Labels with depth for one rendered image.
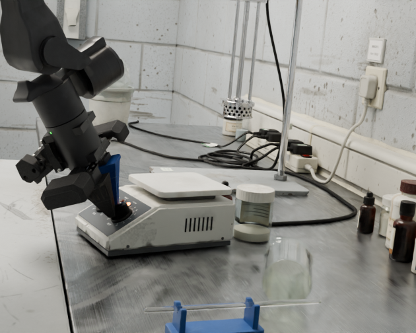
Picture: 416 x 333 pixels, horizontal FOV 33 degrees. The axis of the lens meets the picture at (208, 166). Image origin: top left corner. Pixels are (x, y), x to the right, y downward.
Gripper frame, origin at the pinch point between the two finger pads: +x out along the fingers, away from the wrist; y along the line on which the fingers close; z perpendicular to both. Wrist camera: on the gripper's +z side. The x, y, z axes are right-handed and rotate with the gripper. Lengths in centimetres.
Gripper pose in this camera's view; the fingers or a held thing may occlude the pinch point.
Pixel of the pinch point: (104, 193)
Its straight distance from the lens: 98.2
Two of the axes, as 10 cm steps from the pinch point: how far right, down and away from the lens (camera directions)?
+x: 3.5, 8.4, 4.2
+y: -2.0, 5.0, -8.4
